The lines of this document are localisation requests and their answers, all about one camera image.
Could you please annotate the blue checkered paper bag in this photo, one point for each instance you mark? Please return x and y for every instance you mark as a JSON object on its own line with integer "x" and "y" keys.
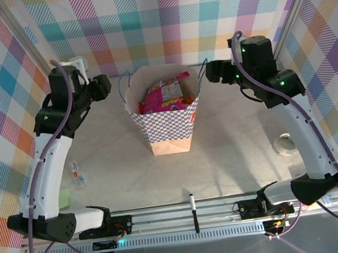
{"x": 169, "y": 126}

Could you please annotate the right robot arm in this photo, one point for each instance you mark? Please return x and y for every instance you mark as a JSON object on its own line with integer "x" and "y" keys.
{"x": 308, "y": 141}

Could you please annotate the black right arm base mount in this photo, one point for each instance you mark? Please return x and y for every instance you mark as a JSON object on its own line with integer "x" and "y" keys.
{"x": 248, "y": 209}

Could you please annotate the clear plastic packet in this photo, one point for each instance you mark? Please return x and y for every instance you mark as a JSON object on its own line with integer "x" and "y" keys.
{"x": 77, "y": 173}

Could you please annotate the masking tape roll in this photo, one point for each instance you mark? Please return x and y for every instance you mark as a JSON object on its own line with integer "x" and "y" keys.
{"x": 283, "y": 150}

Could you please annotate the small controller board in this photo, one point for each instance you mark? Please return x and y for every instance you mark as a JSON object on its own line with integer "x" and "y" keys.
{"x": 104, "y": 246}
{"x": 278, "y": 224}

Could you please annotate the aluminium corner frame post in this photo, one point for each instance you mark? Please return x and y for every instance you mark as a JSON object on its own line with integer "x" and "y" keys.
{"x": 295, "y": 5}
{"x": 21, "y": 39}

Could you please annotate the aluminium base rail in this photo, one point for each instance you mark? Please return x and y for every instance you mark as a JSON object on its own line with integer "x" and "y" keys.
{"x": 173, "y": 217}

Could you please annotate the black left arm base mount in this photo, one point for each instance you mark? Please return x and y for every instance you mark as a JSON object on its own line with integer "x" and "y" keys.
{"x": 119, "y": 225}

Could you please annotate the black marker pen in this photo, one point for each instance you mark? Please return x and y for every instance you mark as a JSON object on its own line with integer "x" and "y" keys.
{"x": 194, "y": 212}

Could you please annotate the pink snack bag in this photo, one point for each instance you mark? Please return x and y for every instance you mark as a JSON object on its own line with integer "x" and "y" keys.
{"x": 159, "y": 98}

